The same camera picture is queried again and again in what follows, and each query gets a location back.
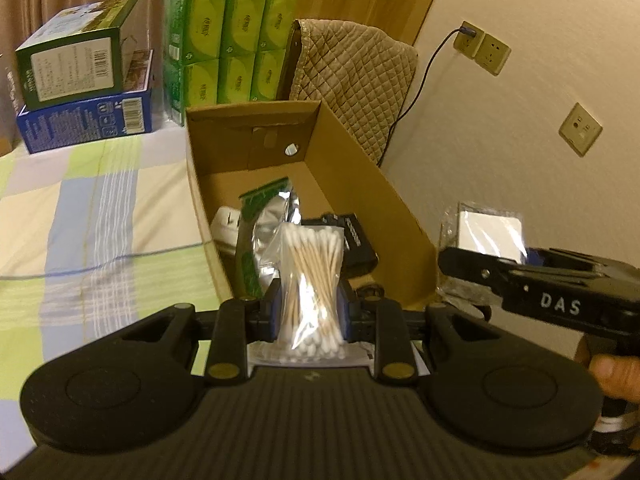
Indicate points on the empty wall outlet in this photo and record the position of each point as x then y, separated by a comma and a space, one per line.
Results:
494, 55

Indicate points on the stack of green tissue packs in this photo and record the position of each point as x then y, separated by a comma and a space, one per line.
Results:
225, 40

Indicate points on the silver foil bag green label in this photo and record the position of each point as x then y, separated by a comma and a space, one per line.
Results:
260, 220

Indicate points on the checkered tablecloth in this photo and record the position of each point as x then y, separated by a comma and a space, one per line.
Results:
100, 210

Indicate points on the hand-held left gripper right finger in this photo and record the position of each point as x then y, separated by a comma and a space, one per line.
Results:
344, 317

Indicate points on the green box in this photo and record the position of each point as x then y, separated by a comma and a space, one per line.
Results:
70, 65

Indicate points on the cotton swab bag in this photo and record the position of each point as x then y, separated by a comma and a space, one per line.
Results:
310, 280

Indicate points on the black shaver box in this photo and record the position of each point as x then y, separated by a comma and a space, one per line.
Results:
357, 245

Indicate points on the quilted chair cover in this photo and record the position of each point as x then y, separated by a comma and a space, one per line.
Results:
355, 75

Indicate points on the blue box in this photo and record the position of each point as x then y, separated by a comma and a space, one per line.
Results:
85, 120

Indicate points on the single wall socket plate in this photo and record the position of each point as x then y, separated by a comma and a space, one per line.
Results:
580, 129

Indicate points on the white charger block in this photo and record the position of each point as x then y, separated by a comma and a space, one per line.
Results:
225, 230

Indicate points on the person's right hand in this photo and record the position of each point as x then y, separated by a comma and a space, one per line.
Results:
617, 375

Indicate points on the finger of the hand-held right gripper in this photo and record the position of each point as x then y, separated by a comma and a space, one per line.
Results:
535, 257
470, 270

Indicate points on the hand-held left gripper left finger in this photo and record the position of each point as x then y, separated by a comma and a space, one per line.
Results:
273, 317

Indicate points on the wall outlet with plug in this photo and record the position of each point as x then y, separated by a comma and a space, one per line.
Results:
467, 40

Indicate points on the brown cardboard box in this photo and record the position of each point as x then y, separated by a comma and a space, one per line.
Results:
350, 170

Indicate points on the clear packet with white card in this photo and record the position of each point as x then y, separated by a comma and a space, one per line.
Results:
487, 232

